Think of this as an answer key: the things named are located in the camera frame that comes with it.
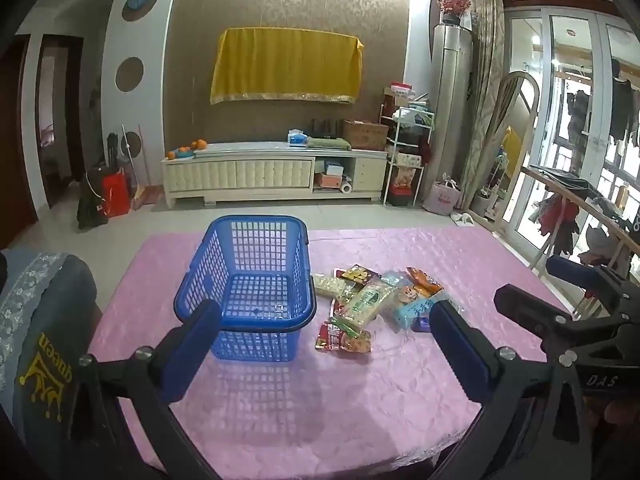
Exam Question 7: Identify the red printed gift box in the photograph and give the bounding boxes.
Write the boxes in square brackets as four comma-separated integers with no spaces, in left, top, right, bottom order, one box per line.
[389,165,420,207]

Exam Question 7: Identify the white metal rack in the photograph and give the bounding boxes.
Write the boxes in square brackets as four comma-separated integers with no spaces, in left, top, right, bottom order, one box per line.
[382,102,433,207]

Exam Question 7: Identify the clear white cracker packet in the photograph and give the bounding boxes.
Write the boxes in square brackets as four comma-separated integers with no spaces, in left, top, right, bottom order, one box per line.
[312,274,348,311]

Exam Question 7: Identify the dark hanging clothes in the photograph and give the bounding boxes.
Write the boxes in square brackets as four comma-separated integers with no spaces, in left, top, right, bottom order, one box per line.
[565,57,640,161]

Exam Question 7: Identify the brown cardboard box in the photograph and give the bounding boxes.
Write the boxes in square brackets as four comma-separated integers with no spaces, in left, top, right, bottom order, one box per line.
[342,120,390,151]

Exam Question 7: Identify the orange cartoon snack packet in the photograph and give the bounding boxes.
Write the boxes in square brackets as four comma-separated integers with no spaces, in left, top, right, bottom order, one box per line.
[406,266,445,301]

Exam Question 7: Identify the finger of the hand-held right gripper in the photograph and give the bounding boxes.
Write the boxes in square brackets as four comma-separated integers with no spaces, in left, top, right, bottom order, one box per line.
[493,284,626,356]
[545,255,640,311]

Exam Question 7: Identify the red hanging clothes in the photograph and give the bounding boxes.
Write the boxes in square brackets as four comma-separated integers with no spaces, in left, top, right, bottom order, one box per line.
[537,195,581,256]

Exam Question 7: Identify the blue plastic basket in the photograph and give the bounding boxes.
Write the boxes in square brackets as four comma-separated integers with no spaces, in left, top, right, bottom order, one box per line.
[173,215,317,363]

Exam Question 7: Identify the wooden clothes rail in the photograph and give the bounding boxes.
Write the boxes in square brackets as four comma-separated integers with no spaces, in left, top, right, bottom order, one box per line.
[520,165,640,311]

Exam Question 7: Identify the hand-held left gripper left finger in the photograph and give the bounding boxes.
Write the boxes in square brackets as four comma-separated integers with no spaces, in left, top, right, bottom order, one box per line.
[65,299,223,480]

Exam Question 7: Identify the vase with red flowers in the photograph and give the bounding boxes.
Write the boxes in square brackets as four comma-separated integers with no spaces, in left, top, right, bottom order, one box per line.
[436,0,473,26]

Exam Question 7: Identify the dark wooden door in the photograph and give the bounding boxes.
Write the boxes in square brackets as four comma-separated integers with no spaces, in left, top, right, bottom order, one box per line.
[0,40,38,251]

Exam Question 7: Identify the purple yellow chip packet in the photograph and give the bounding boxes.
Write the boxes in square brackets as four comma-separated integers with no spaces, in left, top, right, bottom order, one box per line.
[334,264,383,293]

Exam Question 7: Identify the yellow cloth over television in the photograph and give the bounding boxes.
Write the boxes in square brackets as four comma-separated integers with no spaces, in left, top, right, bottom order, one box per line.
[210,27,365,106]

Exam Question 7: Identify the red windowed snack packet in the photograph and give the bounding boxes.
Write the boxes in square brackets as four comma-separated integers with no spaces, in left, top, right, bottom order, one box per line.
[314,321,373,353]

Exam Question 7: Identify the green stick packet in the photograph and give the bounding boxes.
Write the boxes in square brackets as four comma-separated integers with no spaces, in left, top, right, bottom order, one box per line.
[327,317,363,336]

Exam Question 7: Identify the green folded cloth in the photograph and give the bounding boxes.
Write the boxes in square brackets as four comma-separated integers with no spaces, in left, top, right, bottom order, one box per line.
[306,136,352,151]

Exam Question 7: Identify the silver tower air conditioner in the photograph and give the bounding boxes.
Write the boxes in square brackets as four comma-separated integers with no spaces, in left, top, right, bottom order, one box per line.
[431,22,475,206]

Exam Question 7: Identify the round blue wall plate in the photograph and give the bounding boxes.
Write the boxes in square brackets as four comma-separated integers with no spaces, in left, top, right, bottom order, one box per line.
[122,0,159,22]

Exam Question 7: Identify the person's right hand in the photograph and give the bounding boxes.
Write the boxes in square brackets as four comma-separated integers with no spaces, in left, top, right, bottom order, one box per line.
[586,394,640,441]

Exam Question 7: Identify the black bag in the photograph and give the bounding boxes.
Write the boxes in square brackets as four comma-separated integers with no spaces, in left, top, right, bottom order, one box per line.
[76,162,111,231]

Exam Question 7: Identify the pink quilted tablecloth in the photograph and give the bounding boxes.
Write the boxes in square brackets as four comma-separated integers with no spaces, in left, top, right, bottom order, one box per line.
[90,227,601,480]

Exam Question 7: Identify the red bag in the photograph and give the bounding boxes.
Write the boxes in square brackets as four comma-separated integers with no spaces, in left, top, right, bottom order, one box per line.
[102,167,132,218]

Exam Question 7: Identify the white plastic bag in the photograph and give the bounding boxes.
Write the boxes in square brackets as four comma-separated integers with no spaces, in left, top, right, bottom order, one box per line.
[392,105,433,126]

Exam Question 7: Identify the pink tote bag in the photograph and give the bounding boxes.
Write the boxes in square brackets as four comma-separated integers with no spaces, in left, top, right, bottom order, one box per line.
[424,174,463,217]

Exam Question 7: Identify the round brown wall disc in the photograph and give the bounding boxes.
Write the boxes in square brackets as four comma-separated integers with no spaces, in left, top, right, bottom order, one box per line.
[115,56,145,92]

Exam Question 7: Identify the glass sliding door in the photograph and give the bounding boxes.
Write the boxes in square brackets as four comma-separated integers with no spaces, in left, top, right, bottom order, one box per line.
[502,7,640,261]

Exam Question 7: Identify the beige patterned curtain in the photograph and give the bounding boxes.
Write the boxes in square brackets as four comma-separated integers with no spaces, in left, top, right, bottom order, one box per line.
[460,0,507,211]

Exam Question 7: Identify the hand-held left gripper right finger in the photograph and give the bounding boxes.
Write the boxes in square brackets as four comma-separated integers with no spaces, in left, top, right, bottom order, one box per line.
[429,300,593,480]

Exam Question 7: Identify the green label cracker packet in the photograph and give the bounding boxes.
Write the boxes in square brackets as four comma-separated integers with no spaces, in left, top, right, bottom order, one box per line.
[332,280,401,333]

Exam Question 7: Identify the cream television cabinet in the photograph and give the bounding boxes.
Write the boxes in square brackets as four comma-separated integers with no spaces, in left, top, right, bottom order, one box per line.
[161,141,390,208]

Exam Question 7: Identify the arched standing mirror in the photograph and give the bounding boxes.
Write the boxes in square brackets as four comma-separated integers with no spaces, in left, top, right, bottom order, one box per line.
[470,71,541,233]

